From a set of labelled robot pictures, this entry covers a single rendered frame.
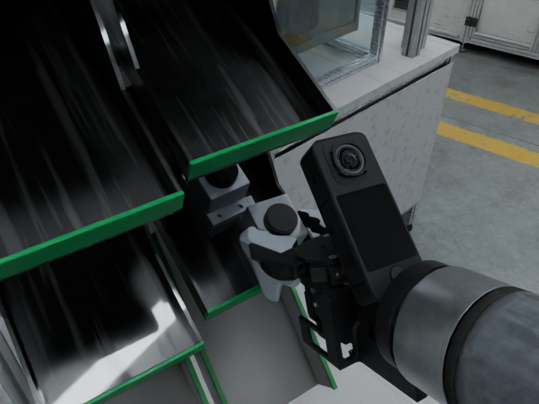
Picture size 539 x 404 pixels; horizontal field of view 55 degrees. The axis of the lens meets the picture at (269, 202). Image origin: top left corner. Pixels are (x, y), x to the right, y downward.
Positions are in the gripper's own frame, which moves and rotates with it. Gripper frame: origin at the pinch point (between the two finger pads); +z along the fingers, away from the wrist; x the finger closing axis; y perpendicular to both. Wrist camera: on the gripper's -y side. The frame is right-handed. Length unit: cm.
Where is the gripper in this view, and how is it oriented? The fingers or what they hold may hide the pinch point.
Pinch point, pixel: (274, 221)
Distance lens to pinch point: 47.9
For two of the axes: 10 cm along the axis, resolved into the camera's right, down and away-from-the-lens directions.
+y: 1.8, 9.4, 2.8
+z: -4.6, -1.7, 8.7
